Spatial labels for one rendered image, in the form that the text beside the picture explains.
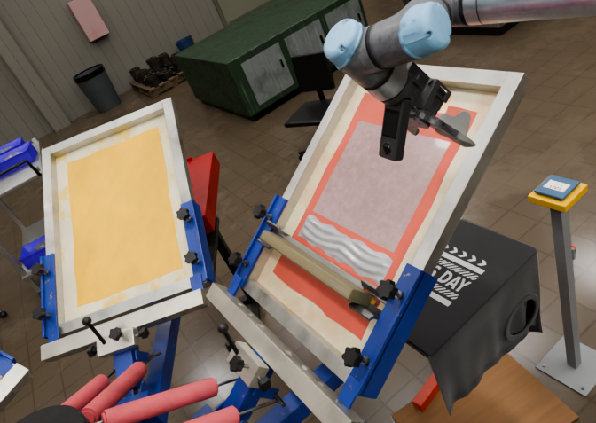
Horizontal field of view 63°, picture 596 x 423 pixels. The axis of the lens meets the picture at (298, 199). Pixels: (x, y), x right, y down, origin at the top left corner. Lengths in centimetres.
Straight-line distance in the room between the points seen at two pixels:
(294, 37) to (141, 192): 422
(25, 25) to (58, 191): 776
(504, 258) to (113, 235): 133
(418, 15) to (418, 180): 56
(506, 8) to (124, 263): 145
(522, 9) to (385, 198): 62
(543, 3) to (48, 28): 932
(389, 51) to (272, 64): 500
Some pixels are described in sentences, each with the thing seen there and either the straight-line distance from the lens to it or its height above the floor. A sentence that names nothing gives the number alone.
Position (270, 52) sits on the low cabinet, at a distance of 574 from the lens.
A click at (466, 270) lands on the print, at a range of 159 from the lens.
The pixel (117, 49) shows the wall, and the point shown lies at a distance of 1000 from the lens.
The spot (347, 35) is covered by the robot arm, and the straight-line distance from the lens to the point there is 82.
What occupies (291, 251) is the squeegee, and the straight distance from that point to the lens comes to 129.
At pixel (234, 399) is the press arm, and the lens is 137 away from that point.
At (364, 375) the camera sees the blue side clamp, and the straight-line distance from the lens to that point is 112.
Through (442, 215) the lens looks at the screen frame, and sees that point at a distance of 112.
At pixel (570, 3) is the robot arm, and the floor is 179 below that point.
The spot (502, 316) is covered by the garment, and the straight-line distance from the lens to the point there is 161.
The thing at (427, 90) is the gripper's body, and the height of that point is 167.
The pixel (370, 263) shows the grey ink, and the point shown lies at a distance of 123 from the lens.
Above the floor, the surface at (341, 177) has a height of 134.
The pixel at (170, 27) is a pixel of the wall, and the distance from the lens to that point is 1023.
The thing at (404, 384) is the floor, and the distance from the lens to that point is 254.
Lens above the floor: 207
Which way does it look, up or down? 31 degrees down
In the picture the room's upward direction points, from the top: 24 degrees counter-clockwise
